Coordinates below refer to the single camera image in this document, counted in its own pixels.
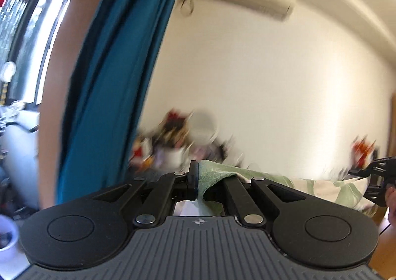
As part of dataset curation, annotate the white round fan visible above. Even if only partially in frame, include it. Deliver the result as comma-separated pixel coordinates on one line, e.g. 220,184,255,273
187,110,218,146

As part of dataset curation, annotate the person's right hand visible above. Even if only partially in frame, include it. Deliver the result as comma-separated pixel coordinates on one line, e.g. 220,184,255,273
385,186,396,226

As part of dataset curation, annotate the teal curtain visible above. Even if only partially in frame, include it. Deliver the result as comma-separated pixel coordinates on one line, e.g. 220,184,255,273
56,0,175,203

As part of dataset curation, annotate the green beige patterned garment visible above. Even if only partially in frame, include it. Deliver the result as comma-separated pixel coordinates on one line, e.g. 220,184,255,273
198,160,374,212

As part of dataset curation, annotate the white cup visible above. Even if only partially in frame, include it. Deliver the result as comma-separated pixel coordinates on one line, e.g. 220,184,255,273
0,215,20,263

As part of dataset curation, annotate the red orange ornament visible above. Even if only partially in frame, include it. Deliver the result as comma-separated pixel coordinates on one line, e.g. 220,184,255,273
352,136,375,168

